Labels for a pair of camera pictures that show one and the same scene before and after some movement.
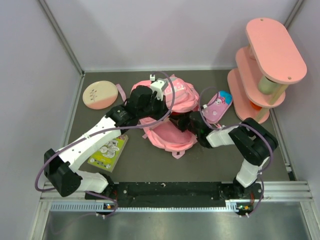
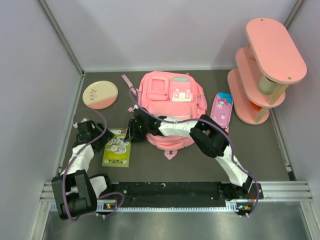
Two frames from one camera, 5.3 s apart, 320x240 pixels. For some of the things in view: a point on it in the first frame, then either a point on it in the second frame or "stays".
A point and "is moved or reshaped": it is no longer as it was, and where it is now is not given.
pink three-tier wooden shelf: (270, 61) stays
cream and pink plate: (100, 95) stays
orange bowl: (255, 106) stays
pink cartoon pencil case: (218, 107) is moved or reshaped
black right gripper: (179, 120) → (132, 133)
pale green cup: (266, 86) stays
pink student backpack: (177, 95) is moved or reshaped
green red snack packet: (107, 157) is moved or reshaped
